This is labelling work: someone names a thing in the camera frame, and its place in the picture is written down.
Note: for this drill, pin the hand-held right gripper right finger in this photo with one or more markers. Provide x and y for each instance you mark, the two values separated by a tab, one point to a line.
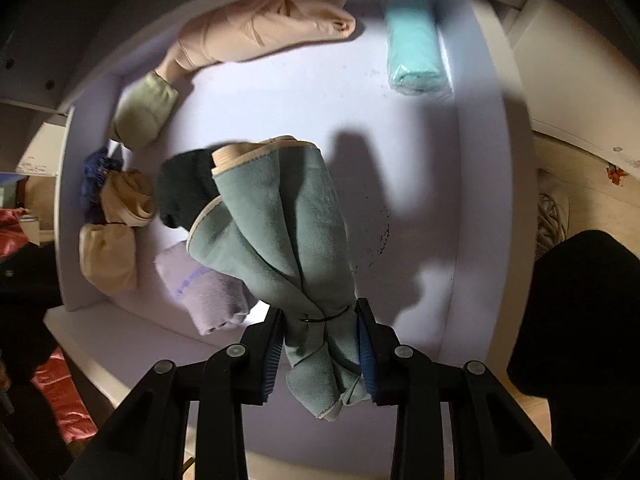
367	360

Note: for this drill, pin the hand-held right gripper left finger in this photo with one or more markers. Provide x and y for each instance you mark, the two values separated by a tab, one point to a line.
270	360

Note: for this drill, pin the tan cloth bundle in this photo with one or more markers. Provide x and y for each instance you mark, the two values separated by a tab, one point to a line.
107	255

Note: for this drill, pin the grey-green cloth bundle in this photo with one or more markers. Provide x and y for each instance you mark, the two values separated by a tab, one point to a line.
280	230

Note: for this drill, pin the navy blue cloth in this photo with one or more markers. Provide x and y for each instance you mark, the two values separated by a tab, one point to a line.
95	175

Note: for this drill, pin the white drawer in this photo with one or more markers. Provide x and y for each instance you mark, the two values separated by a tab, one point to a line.
300	85

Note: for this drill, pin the peach cloth bundle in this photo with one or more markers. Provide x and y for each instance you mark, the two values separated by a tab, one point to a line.
250	35

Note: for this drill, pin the lavender folded cloth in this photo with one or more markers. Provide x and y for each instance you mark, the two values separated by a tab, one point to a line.
205	295

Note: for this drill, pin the red shiny cloth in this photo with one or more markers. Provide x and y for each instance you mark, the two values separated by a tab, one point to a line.
60	390

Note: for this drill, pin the dark cloth bundle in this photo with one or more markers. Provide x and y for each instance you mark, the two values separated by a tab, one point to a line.
182	190

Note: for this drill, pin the black garment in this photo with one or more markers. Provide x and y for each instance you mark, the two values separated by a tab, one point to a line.
575	335

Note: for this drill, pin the olive green cloth bundle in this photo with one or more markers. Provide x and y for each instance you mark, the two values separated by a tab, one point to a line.
142	110

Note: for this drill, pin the white plastic bin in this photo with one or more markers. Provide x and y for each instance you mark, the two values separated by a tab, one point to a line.
75	35

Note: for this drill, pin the teal rolled towel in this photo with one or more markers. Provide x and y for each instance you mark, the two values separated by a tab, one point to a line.
412	45

